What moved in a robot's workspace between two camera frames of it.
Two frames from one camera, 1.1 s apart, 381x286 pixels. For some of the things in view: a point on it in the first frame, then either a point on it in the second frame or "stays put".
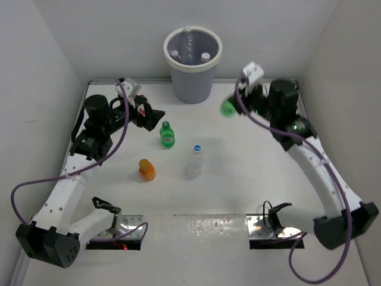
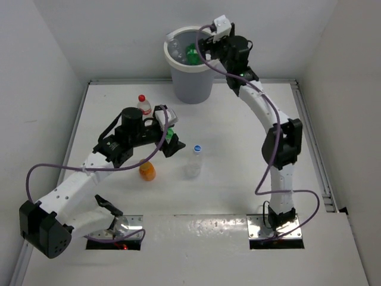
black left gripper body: (135, 117) → (150, 133)
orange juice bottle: (147, 171) stays put
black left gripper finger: (152, 117) → (173, 146)
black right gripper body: (256, 100) → (219, 49)
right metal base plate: (259, 227) stays put
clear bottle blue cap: (193, 167) stays put
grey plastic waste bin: (193, 53) stays put
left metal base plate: (122, 226) stays put
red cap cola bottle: (140, 108) stays put
